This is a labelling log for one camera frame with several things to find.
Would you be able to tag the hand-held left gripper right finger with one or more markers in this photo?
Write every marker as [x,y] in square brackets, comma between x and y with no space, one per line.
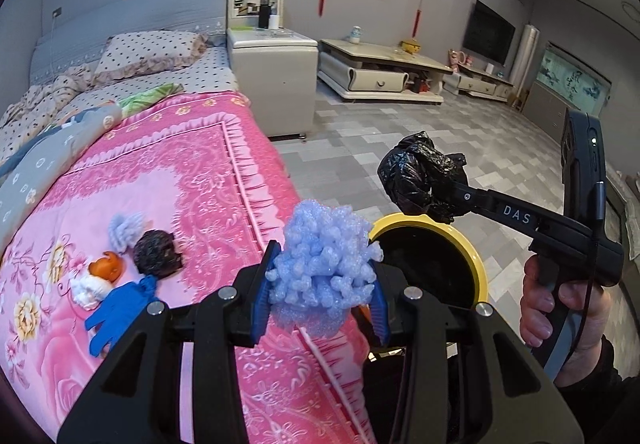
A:
[381,319]

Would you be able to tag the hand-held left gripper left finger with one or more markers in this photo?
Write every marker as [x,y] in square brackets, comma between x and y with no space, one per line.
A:
[261,309]

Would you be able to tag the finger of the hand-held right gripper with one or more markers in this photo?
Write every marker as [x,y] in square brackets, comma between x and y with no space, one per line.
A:
[500,210]

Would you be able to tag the black yellow rimmed trash bin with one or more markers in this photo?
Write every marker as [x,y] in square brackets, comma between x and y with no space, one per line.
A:
[472,254]

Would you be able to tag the large light blue foam clump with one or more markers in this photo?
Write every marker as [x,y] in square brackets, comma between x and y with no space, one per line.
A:
[320,264]

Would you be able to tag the black plastic bag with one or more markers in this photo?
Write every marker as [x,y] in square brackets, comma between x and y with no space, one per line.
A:
[415,168]
[156,254]

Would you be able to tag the blue rubber glove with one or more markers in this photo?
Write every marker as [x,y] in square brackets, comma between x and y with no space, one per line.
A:
[122,309]

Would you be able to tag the small light blue foam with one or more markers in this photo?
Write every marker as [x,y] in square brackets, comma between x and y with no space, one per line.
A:
[125,229]

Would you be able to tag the orange toy piece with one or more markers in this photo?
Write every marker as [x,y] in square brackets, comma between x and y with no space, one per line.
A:
[105,266]

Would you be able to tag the white tissue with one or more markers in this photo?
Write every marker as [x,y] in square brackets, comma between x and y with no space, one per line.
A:
[90,293]

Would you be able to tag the person's right forearm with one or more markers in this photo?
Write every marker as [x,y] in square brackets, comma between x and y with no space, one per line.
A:
[600,406]

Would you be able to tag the person's right hand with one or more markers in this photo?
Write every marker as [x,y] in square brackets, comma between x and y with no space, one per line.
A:
[535,314]

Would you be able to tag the white television stand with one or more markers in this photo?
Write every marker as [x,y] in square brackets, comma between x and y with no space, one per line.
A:
[480,82]

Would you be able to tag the grey cabinet with aquarium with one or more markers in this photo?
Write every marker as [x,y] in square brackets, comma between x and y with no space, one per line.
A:
[575,83]

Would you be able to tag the pink floral blanket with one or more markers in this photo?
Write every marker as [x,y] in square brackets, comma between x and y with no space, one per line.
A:
[200,173]

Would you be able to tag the white standing air conditioner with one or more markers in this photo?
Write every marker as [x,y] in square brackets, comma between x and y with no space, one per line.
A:
[527,58]

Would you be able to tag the pink doll figure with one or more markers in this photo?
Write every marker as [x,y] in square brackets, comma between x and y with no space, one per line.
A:
[457,58]

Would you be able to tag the white marble coffee table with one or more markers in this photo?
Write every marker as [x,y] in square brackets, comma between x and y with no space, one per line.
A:
[380,78]

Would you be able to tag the yellow pot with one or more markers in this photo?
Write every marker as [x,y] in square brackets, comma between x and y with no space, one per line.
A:
[410,45]

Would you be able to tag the snowman figurine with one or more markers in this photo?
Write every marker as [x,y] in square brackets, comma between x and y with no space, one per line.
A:
[354,34]

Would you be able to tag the white bedside nightstand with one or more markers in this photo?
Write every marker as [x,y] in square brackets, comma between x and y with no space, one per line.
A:
[280,73]

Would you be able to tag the green patterned cloth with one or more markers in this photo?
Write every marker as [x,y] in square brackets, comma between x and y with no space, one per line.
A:
[150,98]

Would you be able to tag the round ceiling fixture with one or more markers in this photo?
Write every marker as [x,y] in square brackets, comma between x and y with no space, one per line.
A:
[630,9]

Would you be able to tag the white polka dot bedsheet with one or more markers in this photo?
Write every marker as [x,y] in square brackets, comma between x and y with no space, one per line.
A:
[200,73]

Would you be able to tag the grey patterned quilt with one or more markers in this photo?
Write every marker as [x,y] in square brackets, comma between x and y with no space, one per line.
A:
[45,158]

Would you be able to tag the polka dot ruffled pillow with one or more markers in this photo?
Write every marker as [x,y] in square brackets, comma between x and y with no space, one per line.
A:
[150,48]

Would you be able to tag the white cup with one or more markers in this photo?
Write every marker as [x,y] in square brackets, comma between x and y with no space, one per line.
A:
[273,21]

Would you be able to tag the black thermos bottle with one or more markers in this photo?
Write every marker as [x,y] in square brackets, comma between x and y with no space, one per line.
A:
[263,13]

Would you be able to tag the beige polka dot quilt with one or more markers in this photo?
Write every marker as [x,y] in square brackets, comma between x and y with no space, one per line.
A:
[45,98]

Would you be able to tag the grey upholstered bed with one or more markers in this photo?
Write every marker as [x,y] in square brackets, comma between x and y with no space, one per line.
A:
[125,13]

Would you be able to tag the wall mounted television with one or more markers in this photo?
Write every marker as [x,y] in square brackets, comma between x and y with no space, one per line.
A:
[487,31]

